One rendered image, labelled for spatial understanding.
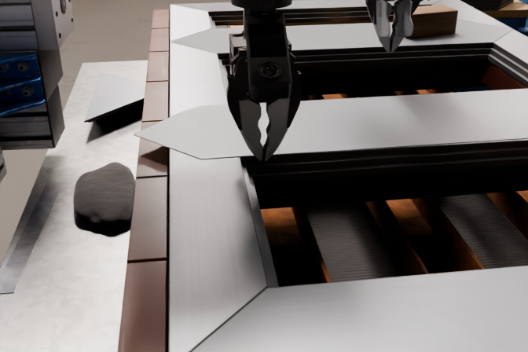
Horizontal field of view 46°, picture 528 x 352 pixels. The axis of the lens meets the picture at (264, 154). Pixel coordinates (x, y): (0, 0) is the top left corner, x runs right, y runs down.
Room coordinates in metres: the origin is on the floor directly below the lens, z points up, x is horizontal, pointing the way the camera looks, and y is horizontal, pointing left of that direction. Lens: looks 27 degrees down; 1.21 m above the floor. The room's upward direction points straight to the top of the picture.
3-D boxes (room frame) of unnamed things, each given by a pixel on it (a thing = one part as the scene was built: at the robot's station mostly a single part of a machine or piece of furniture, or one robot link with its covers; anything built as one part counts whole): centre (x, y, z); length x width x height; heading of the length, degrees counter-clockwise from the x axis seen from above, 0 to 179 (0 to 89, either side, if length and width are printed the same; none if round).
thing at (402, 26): (1.00, -0.23, 0.94); 0.06 x 0.03 x 0.09; 7
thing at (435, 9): (1.30, -0.34, 0.87); 0.12 x 0.06 x 0.05; 109
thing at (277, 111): (0.73, -0.01, 0.89); 0.06 x 0.03 x 0.09; 8
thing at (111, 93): (1.32, 0.32, 0.70); 0.39 x 0.12 x 0.04; 8
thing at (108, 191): (0.88, 0.26, 0.70); 0.20 x 0.10 x 0.03; 12
